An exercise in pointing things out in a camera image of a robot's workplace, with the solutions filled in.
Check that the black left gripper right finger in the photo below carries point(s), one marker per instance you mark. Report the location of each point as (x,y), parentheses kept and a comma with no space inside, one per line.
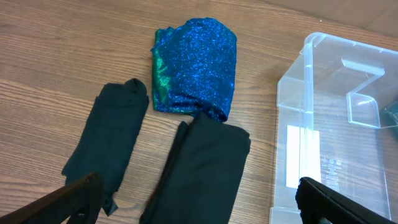
(320,204)

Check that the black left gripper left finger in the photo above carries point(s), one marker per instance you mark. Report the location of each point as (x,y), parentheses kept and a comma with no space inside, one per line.
(79,202)

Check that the wide black garment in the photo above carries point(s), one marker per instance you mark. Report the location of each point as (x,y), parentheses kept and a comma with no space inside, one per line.
(201,176)

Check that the blue denim jeans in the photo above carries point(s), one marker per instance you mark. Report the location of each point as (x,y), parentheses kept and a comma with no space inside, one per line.
(389,117)

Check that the clear plastic storage bin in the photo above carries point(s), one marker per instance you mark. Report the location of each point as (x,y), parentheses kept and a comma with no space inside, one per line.
(330,125)

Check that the narrow black garment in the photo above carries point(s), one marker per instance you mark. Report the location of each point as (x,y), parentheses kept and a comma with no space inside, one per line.
(109,136)

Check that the blue sparkly fabric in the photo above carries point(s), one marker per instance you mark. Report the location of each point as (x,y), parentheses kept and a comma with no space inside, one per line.
(194,69)

